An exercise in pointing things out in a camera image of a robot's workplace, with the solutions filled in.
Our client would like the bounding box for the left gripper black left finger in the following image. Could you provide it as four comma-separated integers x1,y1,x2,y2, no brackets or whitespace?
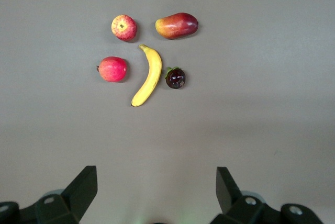
35,165,98,224

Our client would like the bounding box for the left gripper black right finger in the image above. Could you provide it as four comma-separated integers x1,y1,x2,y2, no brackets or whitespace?
209,166,283,224

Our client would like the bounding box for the yellow banana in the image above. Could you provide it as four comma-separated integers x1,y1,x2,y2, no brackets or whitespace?
130,43,163,107

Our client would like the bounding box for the red yellow striped apple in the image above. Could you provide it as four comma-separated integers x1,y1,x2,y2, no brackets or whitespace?
111,14,138,42

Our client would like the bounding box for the dark purple mangosteen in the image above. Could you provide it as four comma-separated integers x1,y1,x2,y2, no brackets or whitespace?
164,66,186,89

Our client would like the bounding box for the red yellow mango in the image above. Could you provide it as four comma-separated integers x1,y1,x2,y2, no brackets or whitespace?
155,12,199,40

